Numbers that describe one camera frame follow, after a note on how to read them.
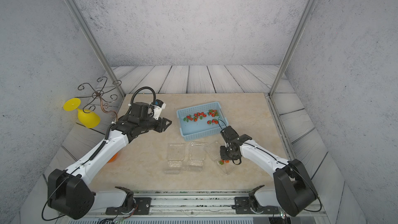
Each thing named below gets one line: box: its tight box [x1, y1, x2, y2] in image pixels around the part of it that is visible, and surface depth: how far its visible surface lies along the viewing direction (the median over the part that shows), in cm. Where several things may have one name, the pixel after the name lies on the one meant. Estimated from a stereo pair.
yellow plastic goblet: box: [62, 98, 101, 129], surface depth 76 cm
